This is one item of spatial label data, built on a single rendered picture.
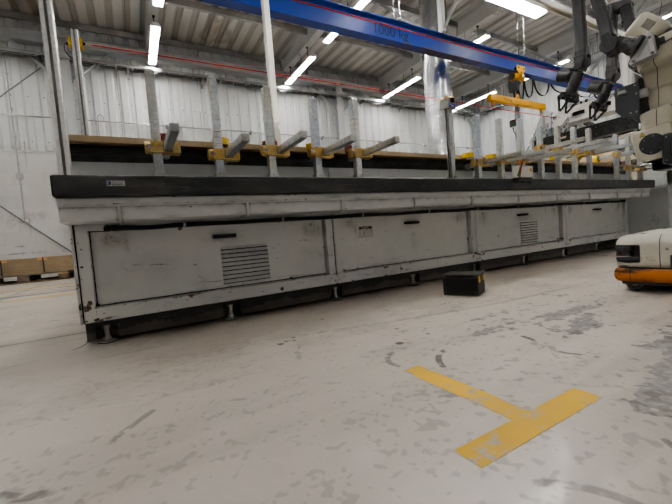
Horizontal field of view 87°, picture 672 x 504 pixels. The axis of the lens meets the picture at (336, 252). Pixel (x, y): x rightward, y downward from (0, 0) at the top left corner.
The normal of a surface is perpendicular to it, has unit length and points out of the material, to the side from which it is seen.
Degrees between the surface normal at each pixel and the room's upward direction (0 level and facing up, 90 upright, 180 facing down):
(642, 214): 90
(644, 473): 0
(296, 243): 90
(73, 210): 90
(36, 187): 90
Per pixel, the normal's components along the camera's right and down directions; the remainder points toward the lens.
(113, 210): 0.49, 0.00
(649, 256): -0.81, 0.10
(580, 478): -0.08, -1.00
